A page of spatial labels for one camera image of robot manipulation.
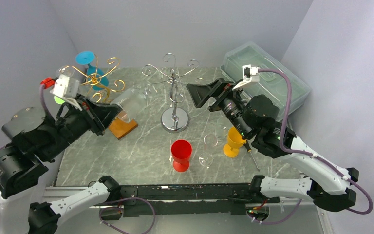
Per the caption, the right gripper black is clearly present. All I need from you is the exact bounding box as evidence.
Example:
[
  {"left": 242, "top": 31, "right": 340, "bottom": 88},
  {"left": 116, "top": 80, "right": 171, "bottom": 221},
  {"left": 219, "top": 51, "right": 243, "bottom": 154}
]
[{"left": 187, "top": 78, "right": 252, "bottom": 138}]

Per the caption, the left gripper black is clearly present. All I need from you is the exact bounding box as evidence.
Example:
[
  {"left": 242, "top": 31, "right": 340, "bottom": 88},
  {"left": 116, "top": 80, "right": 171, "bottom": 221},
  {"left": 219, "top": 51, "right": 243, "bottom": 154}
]
[{"left": 41, "top": 91, "right": 123, "bottom": 158}]

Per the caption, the blue plastic wine glass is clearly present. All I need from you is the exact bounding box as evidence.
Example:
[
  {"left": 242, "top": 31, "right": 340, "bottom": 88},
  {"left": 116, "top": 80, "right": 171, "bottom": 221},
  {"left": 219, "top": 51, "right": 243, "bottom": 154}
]
[{"left": 75, "top": 51, "right": 109, "bottom": 91}]

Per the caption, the orange plastic wine glass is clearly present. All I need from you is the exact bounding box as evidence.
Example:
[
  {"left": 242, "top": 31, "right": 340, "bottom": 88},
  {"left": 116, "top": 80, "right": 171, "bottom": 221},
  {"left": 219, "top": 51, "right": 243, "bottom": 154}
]
[{"left": 223, "top": 126, "right": 246, "bottom": 158}]

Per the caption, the red plastic wine glass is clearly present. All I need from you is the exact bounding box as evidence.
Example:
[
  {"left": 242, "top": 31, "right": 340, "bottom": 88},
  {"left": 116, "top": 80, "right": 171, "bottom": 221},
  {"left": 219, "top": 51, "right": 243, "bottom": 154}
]
[{"left": 170, "top": 139, "right": 192, "bottom": 172}]

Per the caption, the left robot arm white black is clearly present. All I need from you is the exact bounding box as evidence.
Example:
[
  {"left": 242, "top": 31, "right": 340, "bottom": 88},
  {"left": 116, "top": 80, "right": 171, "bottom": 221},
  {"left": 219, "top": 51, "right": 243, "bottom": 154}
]
[{"left": 0, "top": 99, "right": 122, "bottom": 234}]

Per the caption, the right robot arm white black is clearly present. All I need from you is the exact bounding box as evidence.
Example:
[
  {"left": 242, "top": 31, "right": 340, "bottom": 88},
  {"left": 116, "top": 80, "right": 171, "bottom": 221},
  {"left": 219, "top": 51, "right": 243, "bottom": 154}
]
[{"left": 187, "top": 78, "right": 359, "bottom": 212}]

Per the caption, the orange wooden rack base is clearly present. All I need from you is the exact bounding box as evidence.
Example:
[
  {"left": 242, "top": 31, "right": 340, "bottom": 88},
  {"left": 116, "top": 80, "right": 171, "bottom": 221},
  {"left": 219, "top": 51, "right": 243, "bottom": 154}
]
[{"left": 109, "top": 117, "right": 138, "bottom": 140}]

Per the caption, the chrome wine glass rack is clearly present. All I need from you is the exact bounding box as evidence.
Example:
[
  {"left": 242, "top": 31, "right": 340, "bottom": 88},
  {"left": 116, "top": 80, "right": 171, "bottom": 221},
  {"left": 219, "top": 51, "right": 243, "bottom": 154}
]
[{"left": 142, "top": 53, "right": 200, "bottom": 133}]

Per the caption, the gold wine glass rack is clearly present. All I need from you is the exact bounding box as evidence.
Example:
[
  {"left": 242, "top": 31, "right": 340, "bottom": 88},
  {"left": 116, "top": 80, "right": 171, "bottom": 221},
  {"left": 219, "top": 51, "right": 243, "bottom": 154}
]
[{"left": 72, "top": 53, "right": 126, "bottom": 103}]

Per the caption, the green plastic wine glass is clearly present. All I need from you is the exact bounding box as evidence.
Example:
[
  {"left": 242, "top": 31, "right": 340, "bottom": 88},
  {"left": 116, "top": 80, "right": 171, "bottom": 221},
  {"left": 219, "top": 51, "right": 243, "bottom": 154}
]
[{"left": 54, "top": 96, "right": 65, "bottom": 105}]

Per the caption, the orange black screwdriver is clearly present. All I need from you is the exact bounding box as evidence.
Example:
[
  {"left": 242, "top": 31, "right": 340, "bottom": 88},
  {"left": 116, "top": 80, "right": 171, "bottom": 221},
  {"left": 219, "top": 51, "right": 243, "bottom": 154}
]
[{"left": 244, "top": 141, "right": 260, "bottom": 171}]

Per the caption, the clear plastic storage box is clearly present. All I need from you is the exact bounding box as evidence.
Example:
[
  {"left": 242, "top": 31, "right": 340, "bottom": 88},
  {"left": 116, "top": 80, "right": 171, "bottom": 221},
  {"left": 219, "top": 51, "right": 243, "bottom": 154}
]
[{"left": 221, "top": 42, "right": 311, "bottom": 121}]

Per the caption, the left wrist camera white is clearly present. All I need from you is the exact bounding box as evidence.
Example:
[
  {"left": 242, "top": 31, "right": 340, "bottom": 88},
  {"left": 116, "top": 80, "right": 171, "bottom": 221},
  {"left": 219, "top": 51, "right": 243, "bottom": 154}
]
[{"left": 40, "top": 75, "right": 82, "bottom": 110}]

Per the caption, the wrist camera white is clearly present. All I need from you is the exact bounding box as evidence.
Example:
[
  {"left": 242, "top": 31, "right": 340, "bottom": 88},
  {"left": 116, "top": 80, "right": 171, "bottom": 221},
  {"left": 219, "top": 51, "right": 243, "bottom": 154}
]
[
  {"left": 232, "top": 64, "right": 261, "bottom": 90},
  {"left": 40, "top": 75, "right": 82, "bottom": 110}
]

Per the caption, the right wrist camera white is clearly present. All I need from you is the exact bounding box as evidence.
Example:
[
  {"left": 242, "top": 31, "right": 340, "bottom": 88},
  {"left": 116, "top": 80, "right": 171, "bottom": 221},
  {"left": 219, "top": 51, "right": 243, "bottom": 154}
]
[{"left": 232, "top": 64, "right": 261, "bottom": 90}]

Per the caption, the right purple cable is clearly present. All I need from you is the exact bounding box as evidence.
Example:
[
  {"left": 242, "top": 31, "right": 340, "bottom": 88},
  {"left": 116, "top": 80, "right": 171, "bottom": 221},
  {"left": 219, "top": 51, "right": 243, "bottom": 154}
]
[{"left": 246, "top": 68, "right": 374, "bottom": 226}]

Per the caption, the aluminium frame rail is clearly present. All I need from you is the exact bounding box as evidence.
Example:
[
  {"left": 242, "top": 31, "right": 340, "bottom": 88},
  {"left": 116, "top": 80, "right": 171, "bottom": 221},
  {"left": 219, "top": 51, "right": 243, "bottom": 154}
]
[{"left": 31, "top": 185, "right": 335, "bottom": 234}]

